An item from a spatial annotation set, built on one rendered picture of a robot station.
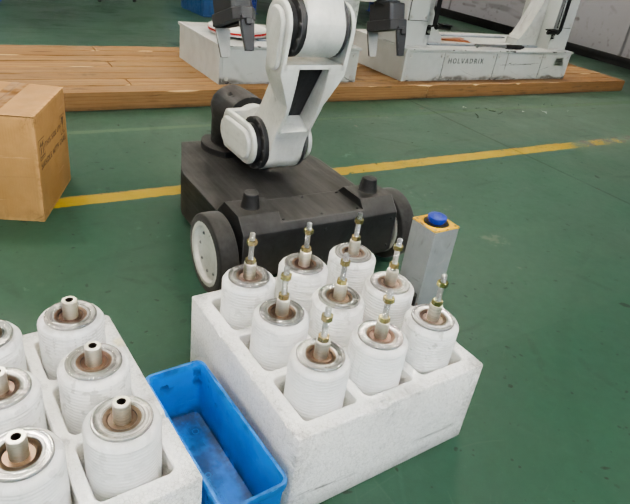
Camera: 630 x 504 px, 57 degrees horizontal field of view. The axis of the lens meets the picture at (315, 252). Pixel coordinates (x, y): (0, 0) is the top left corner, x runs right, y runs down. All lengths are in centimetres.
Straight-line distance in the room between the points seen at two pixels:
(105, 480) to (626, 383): 115
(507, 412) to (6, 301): 111
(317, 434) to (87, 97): 207
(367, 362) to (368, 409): 7
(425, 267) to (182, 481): 66
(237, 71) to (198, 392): 209
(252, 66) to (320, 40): 161
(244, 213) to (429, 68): 245
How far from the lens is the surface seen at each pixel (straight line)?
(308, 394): 88
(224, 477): 104
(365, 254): 116
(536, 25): 450
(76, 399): 86
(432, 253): 120
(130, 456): 77
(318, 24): 138
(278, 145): 154
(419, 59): 358
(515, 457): 121
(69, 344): 94
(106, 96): 270
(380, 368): 94
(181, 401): 110
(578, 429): 133
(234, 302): 103
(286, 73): 140
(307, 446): 88
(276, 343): 94
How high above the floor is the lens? 82
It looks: 30 degrees down
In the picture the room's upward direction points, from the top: 8 degrees clockwise
